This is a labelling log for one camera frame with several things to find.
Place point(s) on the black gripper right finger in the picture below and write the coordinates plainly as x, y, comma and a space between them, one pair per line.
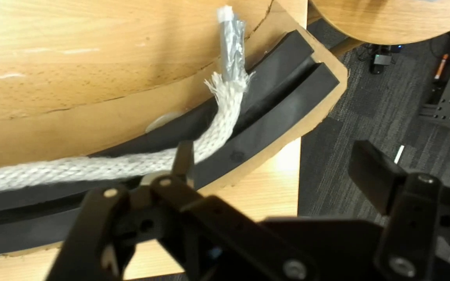
406, 223

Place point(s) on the black curved foam strip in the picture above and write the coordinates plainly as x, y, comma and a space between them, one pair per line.
266, 125

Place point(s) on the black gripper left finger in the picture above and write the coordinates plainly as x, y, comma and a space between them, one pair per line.
183, 228

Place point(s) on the round wooden stool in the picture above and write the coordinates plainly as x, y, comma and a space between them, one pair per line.
391, 20

